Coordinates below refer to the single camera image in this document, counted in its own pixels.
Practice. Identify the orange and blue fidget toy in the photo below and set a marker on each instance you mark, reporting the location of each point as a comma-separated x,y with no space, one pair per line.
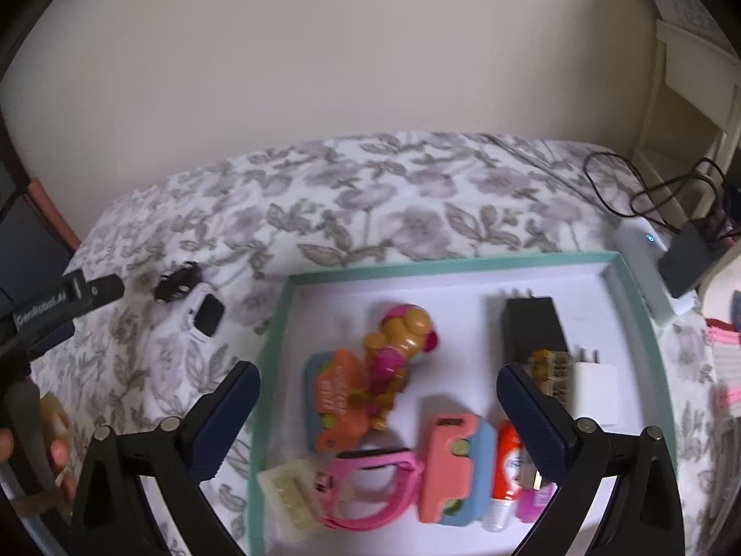
341,394

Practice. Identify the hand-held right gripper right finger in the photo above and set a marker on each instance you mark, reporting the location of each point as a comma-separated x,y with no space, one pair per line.
532,417

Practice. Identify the floral printed blanket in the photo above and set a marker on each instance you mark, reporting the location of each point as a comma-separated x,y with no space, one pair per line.
376,197

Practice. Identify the orange and pink doll toy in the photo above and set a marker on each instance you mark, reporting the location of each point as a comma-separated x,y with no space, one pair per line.
405,330

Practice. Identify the white smartwatch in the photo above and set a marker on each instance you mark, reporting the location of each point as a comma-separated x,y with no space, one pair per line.
208,313

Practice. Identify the white pink-trimmed knitted cloth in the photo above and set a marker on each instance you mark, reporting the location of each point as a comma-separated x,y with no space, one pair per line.
723,339

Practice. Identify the pink watch band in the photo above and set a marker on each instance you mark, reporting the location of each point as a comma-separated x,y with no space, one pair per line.
408,478

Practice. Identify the gold harmonica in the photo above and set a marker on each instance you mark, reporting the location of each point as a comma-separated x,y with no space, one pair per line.
547,362

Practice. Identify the cream curved table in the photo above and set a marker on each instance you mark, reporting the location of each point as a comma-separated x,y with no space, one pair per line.
721,281

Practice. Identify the person's left hand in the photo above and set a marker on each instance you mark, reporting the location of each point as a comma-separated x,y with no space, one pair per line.
61,452

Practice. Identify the black toy car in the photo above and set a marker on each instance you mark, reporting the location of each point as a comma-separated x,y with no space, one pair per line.
176,284

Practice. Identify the cream wooden shelf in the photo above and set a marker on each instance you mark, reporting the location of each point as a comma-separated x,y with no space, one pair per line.
671,46

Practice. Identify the black power adapter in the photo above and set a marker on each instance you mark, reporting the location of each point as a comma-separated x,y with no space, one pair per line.
530,324

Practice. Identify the white charger plug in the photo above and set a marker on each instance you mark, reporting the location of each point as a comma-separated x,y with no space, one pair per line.
596,391

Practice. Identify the orange and white glue stick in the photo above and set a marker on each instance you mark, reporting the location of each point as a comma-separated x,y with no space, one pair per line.
509,463

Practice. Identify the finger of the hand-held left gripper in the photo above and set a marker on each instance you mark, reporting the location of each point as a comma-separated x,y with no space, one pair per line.
104,289

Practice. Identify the purple tube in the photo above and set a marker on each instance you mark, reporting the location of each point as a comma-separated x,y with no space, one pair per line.
530,504

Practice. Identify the cream hair claw clip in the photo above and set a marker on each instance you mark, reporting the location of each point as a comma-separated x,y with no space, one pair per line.
286,489

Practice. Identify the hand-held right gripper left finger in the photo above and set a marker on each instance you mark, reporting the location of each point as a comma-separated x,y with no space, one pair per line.
227,417

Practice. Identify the teal tray with white inside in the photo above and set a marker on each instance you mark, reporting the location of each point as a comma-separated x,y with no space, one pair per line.
451,295

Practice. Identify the black box device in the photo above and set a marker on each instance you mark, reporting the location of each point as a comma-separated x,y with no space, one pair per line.
689,260

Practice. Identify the dark cabinet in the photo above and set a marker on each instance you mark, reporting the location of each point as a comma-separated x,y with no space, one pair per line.
29,243

